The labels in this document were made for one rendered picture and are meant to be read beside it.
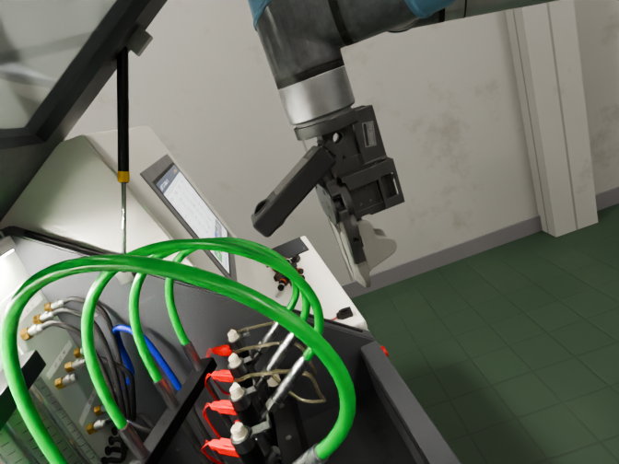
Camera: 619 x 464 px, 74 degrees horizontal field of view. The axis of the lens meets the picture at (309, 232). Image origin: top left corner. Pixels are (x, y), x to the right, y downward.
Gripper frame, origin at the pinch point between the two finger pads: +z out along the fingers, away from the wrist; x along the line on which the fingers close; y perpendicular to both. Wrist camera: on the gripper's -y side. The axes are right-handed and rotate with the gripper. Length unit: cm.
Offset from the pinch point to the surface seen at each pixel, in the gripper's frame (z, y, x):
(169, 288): -0.8, -27.3, 22.1
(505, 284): 126, 114, 157
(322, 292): 28, -1, 54
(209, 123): -21, -16, 223
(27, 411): -2.3, -39.7, -2.4
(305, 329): -6.6, -8.4, -16.5
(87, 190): -20, -35, 34
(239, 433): 12.2, -21.1, -2.0
